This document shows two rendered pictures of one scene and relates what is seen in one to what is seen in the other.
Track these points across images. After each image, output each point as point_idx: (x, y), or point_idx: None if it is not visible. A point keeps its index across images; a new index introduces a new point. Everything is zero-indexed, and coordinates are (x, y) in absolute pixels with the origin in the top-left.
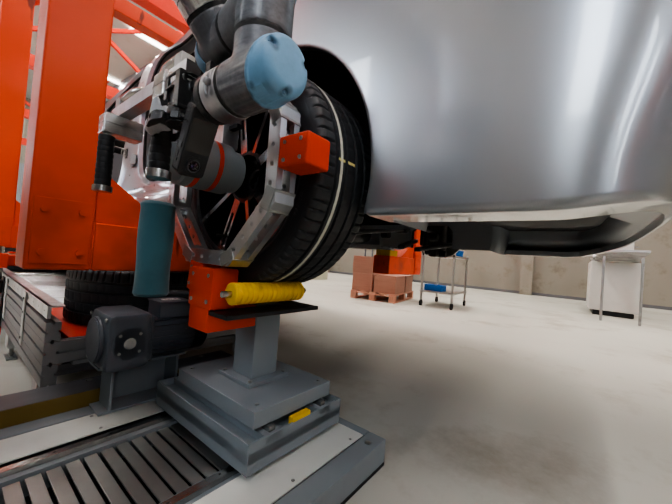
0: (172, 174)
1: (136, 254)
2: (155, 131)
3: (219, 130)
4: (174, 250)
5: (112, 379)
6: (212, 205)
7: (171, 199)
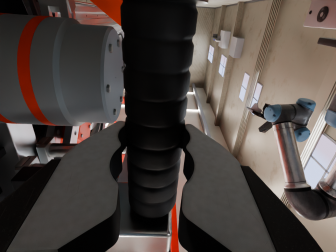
0: (84, 34)
1: None
2: (202, 151)
3: (22, 138)
4: None
5: None
6: (2, 7)
7: (70, 9)
